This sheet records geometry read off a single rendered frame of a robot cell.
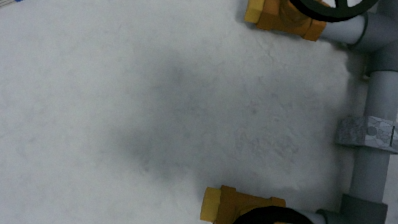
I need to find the grey pipe manifold with brass valves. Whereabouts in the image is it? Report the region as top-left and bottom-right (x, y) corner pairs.
(200, 0), (398, 224)

